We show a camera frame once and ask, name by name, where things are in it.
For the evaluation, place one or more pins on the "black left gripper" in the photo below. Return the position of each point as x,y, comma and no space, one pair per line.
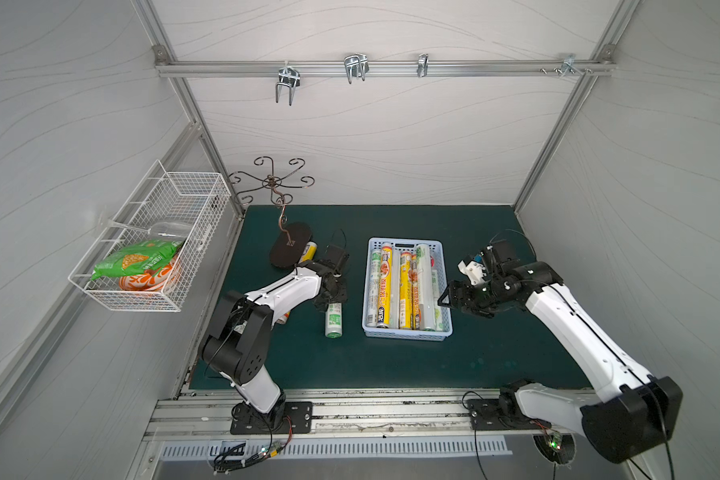
333,288

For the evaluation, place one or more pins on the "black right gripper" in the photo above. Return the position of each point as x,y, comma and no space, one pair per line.
463,295

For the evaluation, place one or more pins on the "silver green grape wrap roll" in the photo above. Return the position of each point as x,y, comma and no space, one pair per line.
334,321

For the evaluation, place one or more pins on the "yellow PE wrap roll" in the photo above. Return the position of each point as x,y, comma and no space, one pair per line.
384,299

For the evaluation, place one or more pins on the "white translucent wrap roll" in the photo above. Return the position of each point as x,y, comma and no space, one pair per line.
373,292

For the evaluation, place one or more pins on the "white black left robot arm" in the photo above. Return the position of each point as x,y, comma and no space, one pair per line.
237,341

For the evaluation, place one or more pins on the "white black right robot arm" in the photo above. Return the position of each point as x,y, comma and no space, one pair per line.
632,411

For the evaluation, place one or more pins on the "light blue perforated plastic basket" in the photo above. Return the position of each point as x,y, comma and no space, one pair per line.
444,327

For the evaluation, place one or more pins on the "brown metal hook stand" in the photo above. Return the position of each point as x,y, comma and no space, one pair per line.
293,238

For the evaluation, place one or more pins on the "orange snack package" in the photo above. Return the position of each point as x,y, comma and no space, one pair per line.
148,281

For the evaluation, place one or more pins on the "green snack bag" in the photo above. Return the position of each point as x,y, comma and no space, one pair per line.
144,257

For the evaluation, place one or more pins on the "double metal hook left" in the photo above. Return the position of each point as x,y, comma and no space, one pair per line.
288,80

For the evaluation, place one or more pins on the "double metal hook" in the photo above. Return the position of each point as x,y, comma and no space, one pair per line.
356,67
288,80

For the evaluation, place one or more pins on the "double metal hook middle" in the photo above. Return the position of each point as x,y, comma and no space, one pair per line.
356,67

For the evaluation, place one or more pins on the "single metal hook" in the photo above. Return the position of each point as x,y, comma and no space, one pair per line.
422,65

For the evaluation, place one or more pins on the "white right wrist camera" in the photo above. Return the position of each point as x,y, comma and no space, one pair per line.
476,272

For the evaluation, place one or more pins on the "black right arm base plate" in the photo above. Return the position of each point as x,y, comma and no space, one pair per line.
494,414

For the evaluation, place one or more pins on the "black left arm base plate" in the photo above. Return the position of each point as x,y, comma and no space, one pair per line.
286,417

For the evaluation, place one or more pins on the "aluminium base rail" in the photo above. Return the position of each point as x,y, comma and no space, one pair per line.
206,415

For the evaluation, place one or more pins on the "white wire wall basket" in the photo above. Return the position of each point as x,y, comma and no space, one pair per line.
165,205

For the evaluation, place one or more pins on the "aluminium crossbar rail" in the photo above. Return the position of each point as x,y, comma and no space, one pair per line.
406,68

